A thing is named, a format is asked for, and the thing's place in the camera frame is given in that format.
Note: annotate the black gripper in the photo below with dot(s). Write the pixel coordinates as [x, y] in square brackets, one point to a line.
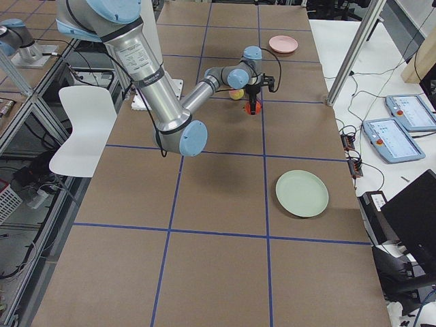
[253, 90]

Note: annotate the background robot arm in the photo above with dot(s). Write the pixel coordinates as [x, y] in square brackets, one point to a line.
[19, 45]

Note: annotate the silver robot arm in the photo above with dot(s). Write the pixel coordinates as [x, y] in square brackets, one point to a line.
[118, 25]

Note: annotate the yellow pink peach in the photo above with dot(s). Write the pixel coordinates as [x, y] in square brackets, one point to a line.
[236, 94]

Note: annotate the pink plate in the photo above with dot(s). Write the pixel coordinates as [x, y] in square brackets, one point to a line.
[283, 44]

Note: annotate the green plate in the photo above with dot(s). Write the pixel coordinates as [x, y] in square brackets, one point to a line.
[302, 193]

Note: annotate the near teach pendant tablet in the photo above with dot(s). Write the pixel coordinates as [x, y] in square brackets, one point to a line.
[392, 141]

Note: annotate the teach pendant tablet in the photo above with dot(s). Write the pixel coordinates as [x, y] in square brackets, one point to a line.
[411, 111]
[392, 141]

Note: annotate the far teach pendant tablet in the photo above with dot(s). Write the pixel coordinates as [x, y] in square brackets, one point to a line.
[411, 111]

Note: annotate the white chair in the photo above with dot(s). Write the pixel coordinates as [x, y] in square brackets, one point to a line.
[92, 115]

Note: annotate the black laptop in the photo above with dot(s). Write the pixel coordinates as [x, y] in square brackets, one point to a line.
[411, 215]

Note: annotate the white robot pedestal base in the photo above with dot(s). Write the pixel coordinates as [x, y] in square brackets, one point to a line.
[150, 32]

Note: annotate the aluminium frame post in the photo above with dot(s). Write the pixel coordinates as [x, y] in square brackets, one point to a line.
[365, 27]

